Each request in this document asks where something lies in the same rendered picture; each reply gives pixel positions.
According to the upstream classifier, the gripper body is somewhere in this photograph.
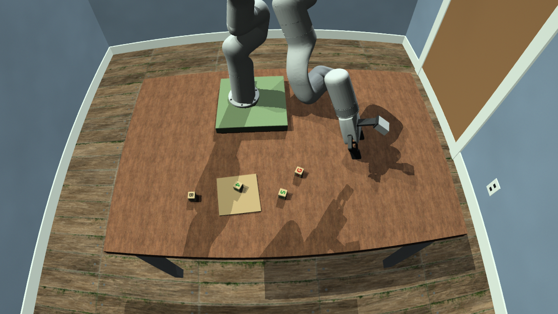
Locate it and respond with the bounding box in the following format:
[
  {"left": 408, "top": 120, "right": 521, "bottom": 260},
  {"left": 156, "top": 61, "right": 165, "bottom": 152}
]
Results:
[{"left": 337, "top": 110, "right": 362, "bottom": 144}]

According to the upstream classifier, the beige flat mat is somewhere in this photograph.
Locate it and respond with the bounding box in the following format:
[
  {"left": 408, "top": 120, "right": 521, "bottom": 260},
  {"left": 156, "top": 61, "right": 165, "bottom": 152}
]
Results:
[{"left": 217, "top": 174, "right": 261, "bottom": 216}]

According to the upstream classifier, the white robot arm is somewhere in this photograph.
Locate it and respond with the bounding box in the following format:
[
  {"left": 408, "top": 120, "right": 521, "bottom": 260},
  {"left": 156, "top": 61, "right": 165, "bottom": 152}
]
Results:
[{"left": 222, "top": 0, "right": 389, "bottom": 135}]

